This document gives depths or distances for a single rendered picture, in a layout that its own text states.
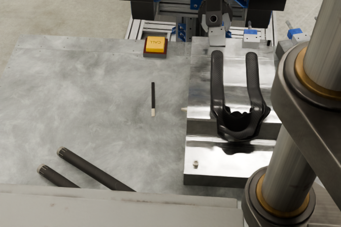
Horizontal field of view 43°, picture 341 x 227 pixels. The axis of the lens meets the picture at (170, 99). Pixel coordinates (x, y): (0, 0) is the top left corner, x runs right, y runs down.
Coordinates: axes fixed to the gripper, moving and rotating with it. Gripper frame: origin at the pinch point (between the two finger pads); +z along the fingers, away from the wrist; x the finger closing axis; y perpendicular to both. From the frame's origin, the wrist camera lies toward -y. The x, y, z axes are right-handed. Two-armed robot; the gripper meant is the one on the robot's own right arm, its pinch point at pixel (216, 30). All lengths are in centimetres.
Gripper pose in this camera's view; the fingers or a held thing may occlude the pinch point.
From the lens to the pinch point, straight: 137.7
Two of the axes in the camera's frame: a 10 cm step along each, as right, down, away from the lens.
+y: 0.6, -8.5, 5.2
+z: 1.5, 5.3, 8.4
